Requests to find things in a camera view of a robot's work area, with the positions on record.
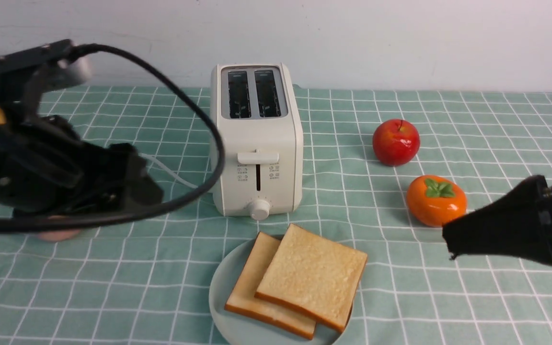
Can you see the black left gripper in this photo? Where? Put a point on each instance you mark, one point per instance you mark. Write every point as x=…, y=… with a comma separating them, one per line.
x=47, y=169

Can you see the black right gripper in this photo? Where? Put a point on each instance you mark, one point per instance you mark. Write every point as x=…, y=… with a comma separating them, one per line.
x=518, y=225

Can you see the toast slice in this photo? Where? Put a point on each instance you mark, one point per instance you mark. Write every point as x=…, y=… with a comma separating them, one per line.
x=242, y=300
x=313, y=276

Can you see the white two-slot toaster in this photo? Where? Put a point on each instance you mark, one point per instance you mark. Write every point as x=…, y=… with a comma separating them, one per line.
x=256, y=113

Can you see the pink peach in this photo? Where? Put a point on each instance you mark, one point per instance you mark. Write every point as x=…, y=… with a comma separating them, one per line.
x=58, y=235

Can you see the orange persimmon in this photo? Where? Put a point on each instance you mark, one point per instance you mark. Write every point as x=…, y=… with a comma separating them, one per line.
x=434, y=200

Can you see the red apple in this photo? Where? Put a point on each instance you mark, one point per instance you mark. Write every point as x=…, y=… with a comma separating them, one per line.
x=396, y=142

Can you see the light green round plate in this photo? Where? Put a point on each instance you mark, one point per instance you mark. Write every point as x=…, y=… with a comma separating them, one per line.
x=241, y=330

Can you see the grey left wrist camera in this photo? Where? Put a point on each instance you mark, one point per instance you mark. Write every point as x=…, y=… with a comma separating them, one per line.
x=26, y=75

